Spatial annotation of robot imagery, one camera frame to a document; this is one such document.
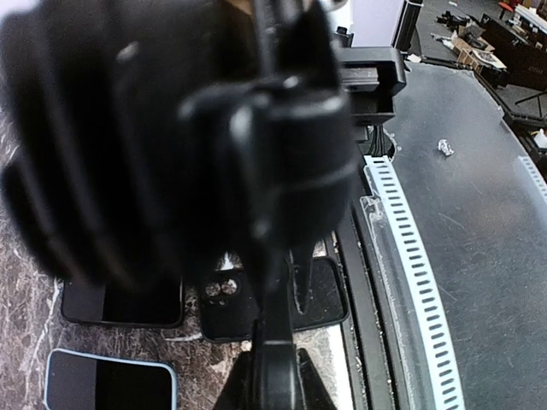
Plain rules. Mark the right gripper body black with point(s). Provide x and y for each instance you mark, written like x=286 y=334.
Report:
x=155 y=136

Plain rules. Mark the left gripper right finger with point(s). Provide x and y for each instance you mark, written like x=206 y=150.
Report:
x=313 y=391

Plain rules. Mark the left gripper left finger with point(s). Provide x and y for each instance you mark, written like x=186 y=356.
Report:
x=236 y=392

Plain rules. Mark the black phone case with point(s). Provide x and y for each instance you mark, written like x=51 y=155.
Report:
x=160 y=306
x=228 y=308

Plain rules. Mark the light blue phone case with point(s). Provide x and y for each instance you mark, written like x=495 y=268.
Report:
x=111 y=380

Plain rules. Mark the crumpled foil scrap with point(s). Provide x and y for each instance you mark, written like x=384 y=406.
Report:
x=444 y=147

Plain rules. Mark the black front rail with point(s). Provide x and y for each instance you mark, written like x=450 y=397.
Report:
x=373 y=334

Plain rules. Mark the white cable duct strip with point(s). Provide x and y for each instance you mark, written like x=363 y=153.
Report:
x=430 y=370

